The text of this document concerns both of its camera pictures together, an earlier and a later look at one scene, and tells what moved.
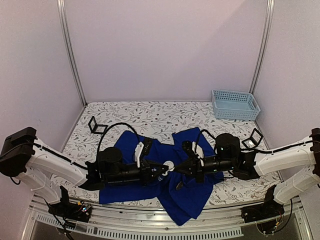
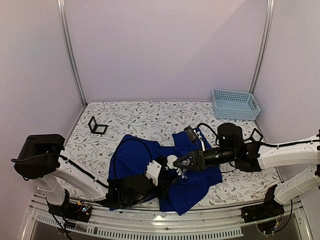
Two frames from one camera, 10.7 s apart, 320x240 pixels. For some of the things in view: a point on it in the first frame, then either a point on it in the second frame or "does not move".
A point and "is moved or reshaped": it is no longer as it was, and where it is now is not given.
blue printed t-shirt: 183,197 is moved or reshaped
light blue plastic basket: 234,105 does not move
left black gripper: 146,173 to 163,184
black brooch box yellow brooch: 96,128 does not move
